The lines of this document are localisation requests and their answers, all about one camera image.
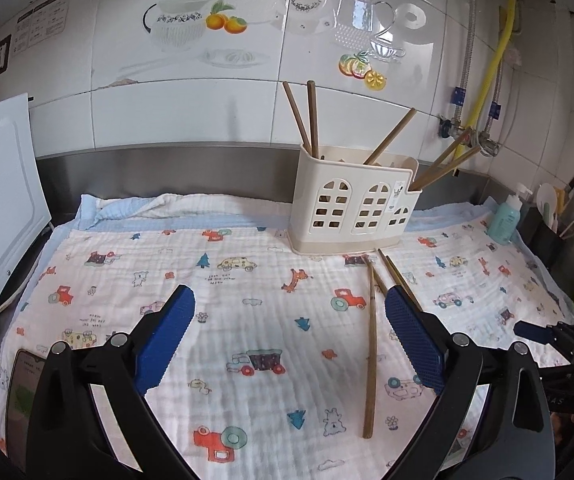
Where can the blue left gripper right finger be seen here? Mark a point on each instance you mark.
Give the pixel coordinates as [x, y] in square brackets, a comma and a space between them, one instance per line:
[424, 354]

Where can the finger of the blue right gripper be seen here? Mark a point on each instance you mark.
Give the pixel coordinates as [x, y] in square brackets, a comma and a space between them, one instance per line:
[532, 332]

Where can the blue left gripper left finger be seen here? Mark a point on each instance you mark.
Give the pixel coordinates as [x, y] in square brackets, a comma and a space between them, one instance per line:
[157, 336]

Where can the wooden chopstick pair one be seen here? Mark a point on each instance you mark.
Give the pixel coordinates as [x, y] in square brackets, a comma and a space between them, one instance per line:
[398, 278]
[377, 278]

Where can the black utensil bin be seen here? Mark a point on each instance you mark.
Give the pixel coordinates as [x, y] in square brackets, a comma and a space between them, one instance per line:
[555, 251]

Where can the printed white cloth mat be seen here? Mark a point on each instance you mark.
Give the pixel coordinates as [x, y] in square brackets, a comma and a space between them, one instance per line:
[269, 381]

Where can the teal soap pump bottle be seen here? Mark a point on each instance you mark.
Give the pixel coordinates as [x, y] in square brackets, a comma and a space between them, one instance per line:
[508, 215]

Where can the smartphone on counter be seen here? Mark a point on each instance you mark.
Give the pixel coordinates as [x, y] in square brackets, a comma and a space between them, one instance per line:
[25, 376]

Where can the white spatula utensil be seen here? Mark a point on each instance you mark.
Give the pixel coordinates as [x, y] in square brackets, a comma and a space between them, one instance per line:
[547, 204]

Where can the light blue towel under mat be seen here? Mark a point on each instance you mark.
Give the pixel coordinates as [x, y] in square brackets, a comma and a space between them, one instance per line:
[179, 212]

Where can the cream plastic utensil holder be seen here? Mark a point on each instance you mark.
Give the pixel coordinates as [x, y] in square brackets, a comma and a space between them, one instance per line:
[341, 206]

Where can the chopstick in holder far left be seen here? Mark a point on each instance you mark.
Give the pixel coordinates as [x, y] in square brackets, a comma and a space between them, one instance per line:
[305, 139]

